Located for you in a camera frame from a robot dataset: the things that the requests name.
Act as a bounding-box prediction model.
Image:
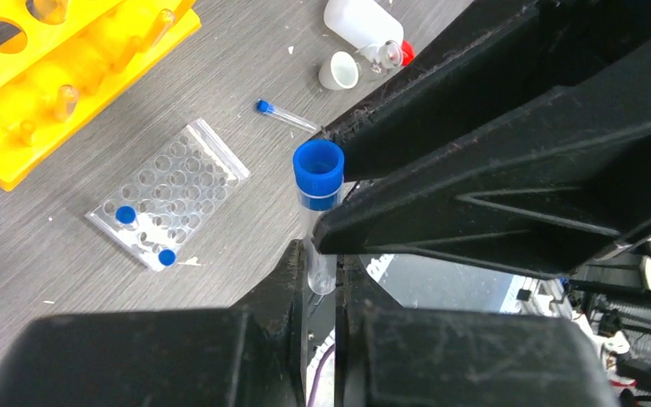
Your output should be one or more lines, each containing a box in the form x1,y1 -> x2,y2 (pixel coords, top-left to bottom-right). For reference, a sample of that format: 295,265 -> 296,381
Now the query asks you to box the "white plastic squeeze bottle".
324,0 -> 415,66

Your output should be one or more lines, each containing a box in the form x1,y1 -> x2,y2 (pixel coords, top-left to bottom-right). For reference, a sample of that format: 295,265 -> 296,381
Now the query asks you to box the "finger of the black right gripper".
322,1 -> 651,181
314,106 -> 651,276

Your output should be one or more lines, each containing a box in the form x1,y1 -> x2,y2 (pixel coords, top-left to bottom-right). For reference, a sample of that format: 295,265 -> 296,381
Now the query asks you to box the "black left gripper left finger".
0,240 -> 306,406

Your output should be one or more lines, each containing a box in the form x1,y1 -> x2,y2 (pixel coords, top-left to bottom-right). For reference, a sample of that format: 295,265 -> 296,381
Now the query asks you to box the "small white cup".
318,51 -> 359,91

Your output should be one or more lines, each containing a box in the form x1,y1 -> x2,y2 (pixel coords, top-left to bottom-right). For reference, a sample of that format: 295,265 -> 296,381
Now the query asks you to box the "clear acrylic tube rack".
86,119 -> 251,271

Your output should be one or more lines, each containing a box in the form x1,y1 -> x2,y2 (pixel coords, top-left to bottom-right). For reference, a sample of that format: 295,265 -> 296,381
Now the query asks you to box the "yellow plastic test tube rack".
0,1 -> 201,191

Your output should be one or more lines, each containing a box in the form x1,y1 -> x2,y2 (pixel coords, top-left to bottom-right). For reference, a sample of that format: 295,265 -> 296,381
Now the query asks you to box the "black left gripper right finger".
334,257 -> 618,406

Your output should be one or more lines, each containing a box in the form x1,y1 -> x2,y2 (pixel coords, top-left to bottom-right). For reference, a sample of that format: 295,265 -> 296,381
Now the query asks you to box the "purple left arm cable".
307,343 -> 337,407

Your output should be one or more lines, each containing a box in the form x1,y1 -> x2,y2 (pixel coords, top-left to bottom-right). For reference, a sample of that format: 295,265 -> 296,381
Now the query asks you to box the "small clear glass beaker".
358,40 -> 404,81

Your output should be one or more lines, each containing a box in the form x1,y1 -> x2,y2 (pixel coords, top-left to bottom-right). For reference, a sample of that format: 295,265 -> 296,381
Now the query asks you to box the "blue-capped small test tube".
114,205 -> 136,225

